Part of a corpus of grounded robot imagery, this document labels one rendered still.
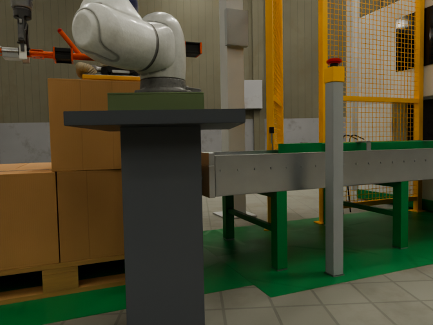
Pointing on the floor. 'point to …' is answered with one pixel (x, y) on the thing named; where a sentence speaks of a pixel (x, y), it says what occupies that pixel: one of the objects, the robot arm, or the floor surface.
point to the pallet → (60, 280)
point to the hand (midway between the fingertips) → (24, 55)
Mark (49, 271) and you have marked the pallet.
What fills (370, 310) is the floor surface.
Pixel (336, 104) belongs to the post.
